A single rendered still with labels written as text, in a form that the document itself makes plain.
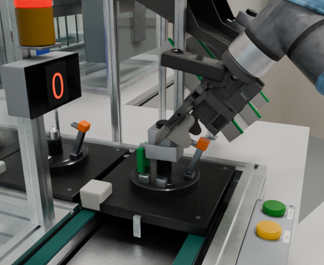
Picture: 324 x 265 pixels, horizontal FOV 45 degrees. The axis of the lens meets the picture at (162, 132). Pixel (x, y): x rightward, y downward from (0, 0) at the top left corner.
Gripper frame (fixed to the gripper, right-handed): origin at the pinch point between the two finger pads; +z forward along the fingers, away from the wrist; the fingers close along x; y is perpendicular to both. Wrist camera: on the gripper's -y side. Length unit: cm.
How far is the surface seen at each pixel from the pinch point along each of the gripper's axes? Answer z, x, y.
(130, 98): 47, 85, -24
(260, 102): -2.8, 47.4, 13.3
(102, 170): 16.5, -0.2, -3.8
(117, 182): 13.1, -3.8, 0.3
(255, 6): 58, 607, -49
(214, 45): -13.2, 20.7, -5.4
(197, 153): -2.4, -0.7, 7.5
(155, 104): 54, 110, -16
